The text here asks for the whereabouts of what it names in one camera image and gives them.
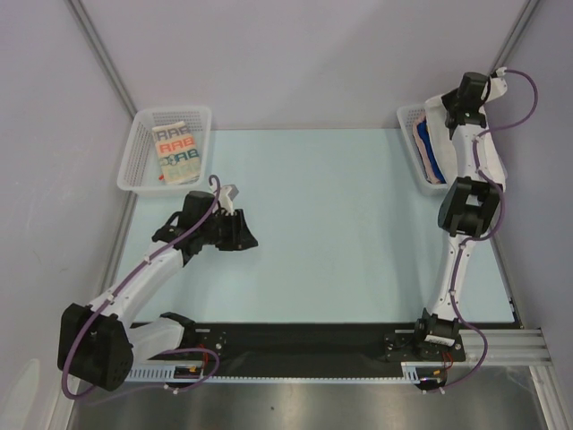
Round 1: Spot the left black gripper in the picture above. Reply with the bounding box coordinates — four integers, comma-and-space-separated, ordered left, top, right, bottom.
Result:
199, 209, 258, 251

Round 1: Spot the printed letters towel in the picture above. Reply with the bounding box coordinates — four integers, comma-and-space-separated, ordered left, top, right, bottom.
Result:
152, 121, 201, 185

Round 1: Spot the white towel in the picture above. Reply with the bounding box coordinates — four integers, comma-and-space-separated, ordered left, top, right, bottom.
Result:
424, 96, 506, 191

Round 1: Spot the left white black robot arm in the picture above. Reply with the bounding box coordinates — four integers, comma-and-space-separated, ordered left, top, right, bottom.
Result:
57, 185, 258, 399

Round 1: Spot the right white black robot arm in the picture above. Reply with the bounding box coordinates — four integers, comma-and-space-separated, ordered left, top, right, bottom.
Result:
412, 72, 505, 360

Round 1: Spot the right white plastic basket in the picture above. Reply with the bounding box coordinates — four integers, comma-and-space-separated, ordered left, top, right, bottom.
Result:
396, 103, 509, 197

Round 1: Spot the white plastic basket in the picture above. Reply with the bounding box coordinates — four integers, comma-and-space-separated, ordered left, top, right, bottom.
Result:
117, 105, 212, 197
396, 103, 509, 197

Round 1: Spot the left white plastic basket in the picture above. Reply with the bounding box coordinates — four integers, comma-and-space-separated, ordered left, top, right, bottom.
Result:
117, 105, 212, 197

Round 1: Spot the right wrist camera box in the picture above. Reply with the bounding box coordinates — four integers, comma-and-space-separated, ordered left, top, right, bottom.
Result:
485, 66, 508, 103

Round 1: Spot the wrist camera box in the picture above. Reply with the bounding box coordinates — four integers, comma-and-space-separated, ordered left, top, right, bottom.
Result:
485, 66, 508, 103
218, 185, 239, 216

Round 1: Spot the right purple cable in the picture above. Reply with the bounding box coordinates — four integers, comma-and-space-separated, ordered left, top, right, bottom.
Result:
420, 69, 541, 395

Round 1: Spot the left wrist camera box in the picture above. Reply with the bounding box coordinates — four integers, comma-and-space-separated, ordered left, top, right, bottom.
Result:
218, 185, 239, 216

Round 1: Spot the right aluminium corner post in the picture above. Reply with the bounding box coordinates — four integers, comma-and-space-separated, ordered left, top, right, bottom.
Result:
490, 0, 543, 72

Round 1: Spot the aluminium corner post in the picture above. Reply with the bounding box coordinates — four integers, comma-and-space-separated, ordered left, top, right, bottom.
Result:
64, 0, 137, 118
490, 0, 543, 72

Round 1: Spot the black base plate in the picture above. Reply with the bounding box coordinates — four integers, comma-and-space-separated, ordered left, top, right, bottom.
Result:
147, 321, 466, 380

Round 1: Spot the white slotted cable duct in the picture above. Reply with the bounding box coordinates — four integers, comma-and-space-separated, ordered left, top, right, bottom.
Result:
125, 362, 453, 385

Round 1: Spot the left aluminium corner post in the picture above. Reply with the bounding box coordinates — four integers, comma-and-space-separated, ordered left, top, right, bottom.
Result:
64, 0, 137, 118

